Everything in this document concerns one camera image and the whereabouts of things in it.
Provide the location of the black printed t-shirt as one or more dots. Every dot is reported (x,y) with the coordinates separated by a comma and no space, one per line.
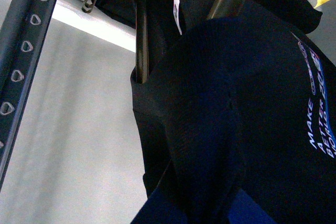
(235,113)

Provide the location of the dark metal clothes rack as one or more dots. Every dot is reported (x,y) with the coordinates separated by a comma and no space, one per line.
(23,34)

